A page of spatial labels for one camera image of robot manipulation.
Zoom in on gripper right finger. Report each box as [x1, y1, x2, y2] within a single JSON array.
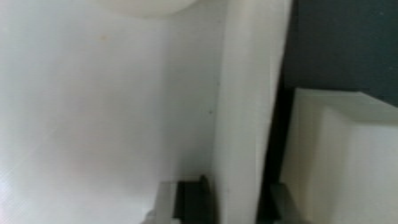
[[271, 183, 310, 224]]

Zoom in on white square tabletop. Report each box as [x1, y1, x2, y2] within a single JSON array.
[[0, 0, 292, 224]]

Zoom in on white U-shaped obstacle fence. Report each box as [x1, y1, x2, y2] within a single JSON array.
[[282, 89, 398, 224]]

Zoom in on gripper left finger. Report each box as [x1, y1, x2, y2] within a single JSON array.
[[141, 176, 216, 224]]

